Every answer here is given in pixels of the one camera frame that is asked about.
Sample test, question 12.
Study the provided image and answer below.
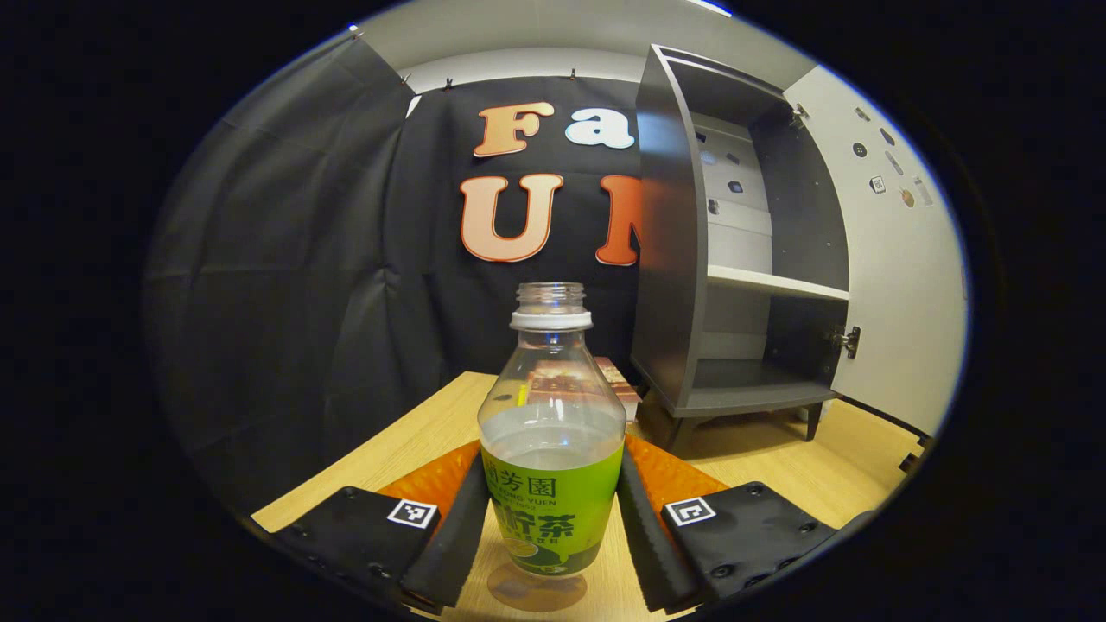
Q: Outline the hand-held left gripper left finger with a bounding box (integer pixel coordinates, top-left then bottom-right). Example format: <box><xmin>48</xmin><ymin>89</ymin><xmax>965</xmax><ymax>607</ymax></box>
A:
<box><xmin>270</xmin><ymin>439</ymin><xmax>493</xmax><ymax>617</ymax></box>

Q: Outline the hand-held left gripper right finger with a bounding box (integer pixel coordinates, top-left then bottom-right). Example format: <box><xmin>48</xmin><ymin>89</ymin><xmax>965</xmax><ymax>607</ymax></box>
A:
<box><xmin>615</xmin><ymin>434</ymin><xmax>839</xmax><ymax>617</ymax></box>

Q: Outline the green label bottle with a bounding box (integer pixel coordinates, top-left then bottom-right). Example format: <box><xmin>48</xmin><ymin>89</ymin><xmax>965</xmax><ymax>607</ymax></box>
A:
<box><xmin>477</xmin><ymin>282</ymin><xmax>627</xmax><ymax>578</ymax></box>

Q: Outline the grey cabinet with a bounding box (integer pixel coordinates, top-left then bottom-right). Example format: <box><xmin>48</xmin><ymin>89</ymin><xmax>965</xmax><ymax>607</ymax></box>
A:
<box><xmin>629</xmin><ymin>45</ymin><xmax>852</xmax><ymax>452</ymax></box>

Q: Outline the white cabinet shelf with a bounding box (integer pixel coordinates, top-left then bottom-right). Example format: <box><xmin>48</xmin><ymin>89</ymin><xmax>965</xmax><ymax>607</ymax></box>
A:
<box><xmin>707</xmin><ymin>264</ymin><xmax>851</xmax><ymax>303</ymax></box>

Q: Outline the black backdrop cloth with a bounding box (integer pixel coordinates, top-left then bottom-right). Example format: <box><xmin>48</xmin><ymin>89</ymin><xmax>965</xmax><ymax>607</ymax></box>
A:
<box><xmin>143</xmin><ymin>33</ymin><xmax>645</xmax><ymax>519</ymax></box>

